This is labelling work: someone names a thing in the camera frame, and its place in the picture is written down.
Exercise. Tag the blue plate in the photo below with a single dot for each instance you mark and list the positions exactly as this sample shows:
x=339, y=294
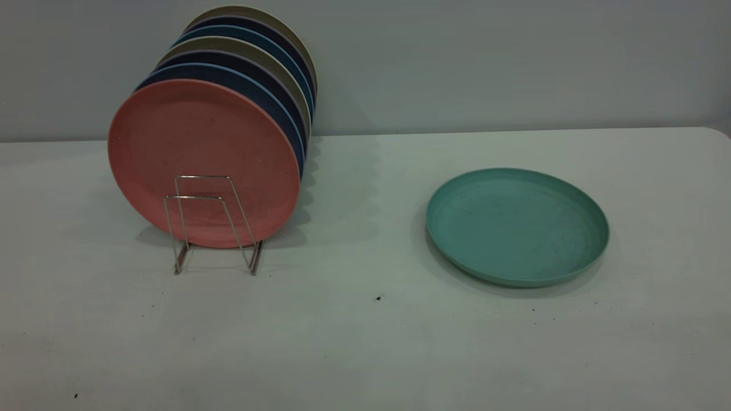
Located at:
x=240, y=32
x=234, y=75

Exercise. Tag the beige plate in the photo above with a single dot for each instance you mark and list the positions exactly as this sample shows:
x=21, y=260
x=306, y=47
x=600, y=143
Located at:
x=228, y=44
x=245, y=11

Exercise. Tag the pink plate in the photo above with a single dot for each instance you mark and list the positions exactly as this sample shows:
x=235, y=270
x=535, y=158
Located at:
x=194, y=137

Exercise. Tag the dark purple plate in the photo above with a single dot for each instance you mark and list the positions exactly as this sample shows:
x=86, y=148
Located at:
x=240, y=60
x=254, y=23

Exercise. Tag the green plate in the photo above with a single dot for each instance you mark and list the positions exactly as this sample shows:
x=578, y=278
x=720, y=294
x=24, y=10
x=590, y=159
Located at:
x=514, y=228

